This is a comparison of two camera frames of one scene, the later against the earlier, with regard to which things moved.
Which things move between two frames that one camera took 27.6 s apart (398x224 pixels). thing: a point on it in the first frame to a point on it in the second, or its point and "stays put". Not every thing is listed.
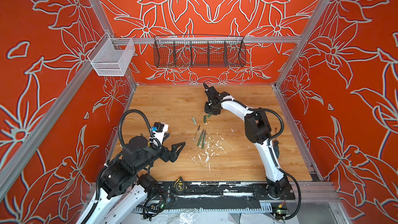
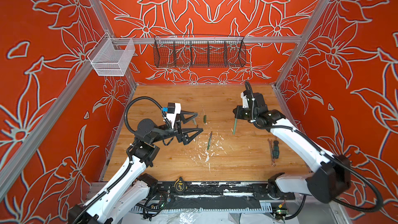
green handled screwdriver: x=275 y=148 stays put
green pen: x=200 y=138 to x=235 y=124
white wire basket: x=111 y=56 stays put
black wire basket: x=190 y=51 stays put
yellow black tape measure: x=180 y=186 stays put
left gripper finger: x=166 y=135 to x=182 y=116
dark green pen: x=204 y=138 to x=209 y=141
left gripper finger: x=174 y=153 to x=185 y=131
